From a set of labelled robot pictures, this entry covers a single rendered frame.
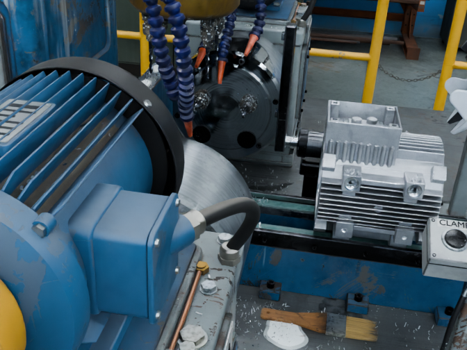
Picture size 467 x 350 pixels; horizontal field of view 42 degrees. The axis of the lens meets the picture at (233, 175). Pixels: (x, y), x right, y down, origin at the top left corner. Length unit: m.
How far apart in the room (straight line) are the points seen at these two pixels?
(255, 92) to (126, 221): 0.90
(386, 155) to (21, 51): 0.59
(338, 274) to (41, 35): 0.65
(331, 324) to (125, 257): 0.74
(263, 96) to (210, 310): 0.77
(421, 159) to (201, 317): 0.60
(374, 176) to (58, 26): 0.57
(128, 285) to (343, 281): 0.77
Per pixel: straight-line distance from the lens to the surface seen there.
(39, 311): 0.38
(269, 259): 1.12
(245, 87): 1.27
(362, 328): 1.11
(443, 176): 1.03
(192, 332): 0.53
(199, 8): 0.95
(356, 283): 1.14
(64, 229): 0.40
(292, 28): 1.14
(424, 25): 6.28
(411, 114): 2.04
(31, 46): 0.95
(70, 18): 1.08
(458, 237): 0.90
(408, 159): 1.05
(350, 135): 1.01
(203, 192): 0.77
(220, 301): 0.57
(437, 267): 0.89
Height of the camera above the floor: 1.53
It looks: 28 degrees down
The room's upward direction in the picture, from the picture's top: 3 degrees clockwise
